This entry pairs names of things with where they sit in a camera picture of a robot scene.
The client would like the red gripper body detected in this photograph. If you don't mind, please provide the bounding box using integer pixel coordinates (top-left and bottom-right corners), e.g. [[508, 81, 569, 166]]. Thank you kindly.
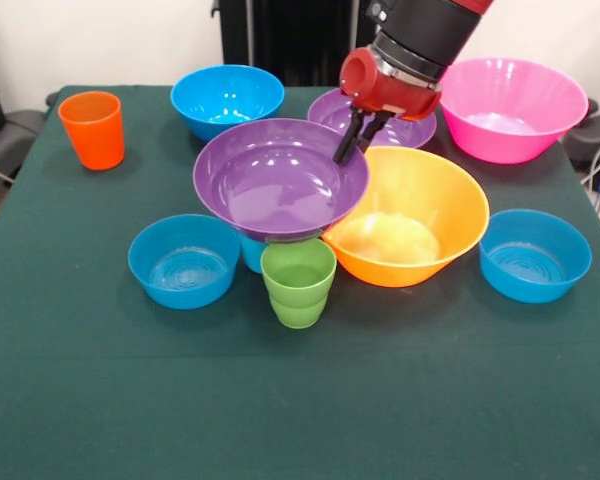
[[338, 44, 444, 121]]

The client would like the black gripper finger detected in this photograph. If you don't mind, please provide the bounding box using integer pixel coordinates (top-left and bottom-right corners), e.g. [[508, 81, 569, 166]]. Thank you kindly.
[[332, 107, 365, 165], [357, 112, 392, 154]]

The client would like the purple plastic bowl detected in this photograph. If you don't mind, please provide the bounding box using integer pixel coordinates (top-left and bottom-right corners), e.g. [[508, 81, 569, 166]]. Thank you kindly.
[[307, 87, 438, 150], [192, 117, 371, 244]]

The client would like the light blue plastic cup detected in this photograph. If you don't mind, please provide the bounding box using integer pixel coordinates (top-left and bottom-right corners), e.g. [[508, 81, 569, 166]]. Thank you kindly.
[[237, 232, 269, 274]]

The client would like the shallow blue plastic bowl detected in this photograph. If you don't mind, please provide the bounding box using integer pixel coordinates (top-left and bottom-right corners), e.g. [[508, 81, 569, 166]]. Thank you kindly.
[[127, 213, 242, 311], [478, 208, 593, 305]]

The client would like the orange plastic bowl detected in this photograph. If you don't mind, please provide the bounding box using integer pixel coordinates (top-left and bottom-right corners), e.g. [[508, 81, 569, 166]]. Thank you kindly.
[[321, 145, 491, 289]]

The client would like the pink plastic bowl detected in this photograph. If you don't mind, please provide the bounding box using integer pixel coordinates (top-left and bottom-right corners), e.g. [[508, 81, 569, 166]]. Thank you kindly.
[[438, 56, 590, 166]]

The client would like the deep blue plastic bowl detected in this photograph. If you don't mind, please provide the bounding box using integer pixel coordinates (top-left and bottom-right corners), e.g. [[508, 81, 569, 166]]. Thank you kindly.
[[170, 64, 286, 144]]

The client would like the green plastic cup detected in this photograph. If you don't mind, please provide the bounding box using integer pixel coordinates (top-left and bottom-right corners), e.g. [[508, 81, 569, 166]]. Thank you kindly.
[[259, 238, 338, 330]]

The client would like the black rounded equipment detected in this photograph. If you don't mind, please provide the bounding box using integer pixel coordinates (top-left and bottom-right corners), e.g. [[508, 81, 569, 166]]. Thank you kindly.
[[562, 98, 600, 172]]

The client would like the orange plastic cup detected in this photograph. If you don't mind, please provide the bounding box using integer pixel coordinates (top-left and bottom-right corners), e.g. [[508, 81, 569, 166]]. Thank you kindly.
[[57, 90, 126, 172]]

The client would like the dark green tablecloth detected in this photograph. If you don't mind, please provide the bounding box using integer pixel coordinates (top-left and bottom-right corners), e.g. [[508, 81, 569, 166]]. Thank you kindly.
[[0, 84, 600, 480]]

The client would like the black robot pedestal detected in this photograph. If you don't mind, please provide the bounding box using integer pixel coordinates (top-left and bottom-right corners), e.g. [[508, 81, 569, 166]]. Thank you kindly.
[[212, 0, 381, 86]]

